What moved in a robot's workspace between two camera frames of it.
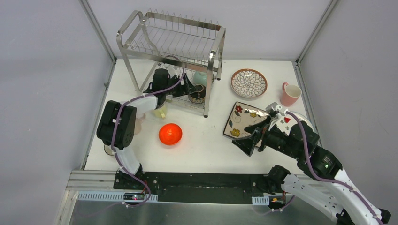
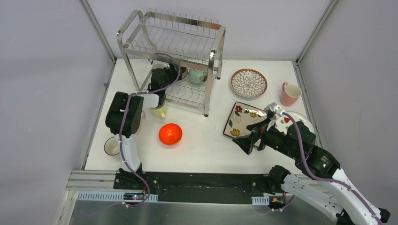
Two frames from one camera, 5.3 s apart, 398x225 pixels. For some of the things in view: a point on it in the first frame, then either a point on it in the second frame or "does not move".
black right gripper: x=246 y=144 does not move
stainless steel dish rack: x=175 y=53 does not move
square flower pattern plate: x=241 y=116 does not move
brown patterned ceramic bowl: x=198 y=96 to x=184 y=71
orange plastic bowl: x=170 y=134 does not move
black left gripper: x=183 y=88 to x=169 y=73
